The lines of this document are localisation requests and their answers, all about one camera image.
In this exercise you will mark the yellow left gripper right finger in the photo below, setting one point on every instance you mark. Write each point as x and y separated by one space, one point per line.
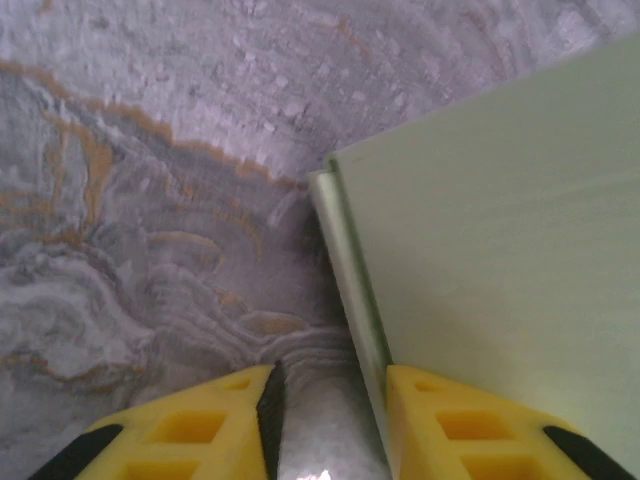
475 440

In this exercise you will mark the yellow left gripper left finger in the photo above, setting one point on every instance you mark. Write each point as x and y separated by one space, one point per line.
200 435

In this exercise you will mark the light green paper box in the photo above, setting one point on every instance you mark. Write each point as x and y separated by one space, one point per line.
500 225

